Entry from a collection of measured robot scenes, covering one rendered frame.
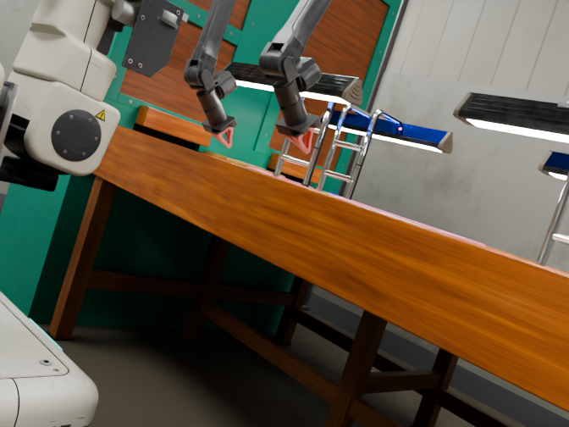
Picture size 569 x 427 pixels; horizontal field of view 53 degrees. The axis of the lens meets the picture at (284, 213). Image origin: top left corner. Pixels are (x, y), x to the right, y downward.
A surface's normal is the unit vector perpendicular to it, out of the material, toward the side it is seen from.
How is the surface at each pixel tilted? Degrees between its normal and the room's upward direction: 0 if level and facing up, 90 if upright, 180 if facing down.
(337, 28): 90
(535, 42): 90
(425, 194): 90
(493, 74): 90
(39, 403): 62
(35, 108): 82
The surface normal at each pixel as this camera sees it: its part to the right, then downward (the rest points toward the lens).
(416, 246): -0.68, -0.18
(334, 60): 0.66, 0.26
